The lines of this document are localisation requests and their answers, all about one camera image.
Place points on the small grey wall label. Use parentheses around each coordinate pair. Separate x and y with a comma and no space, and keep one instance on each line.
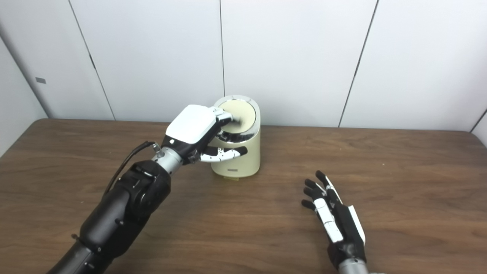
(40,80)

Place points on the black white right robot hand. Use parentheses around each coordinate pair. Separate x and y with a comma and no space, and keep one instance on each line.
(342,228)

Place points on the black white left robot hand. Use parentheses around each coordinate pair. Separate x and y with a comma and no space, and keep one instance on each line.
(192,123)

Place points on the cream round bin lid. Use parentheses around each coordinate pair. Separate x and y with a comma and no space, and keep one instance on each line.
(244,114)

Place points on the cream-colored desktop trash bin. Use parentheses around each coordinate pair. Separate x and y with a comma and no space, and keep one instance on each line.
(247,160)

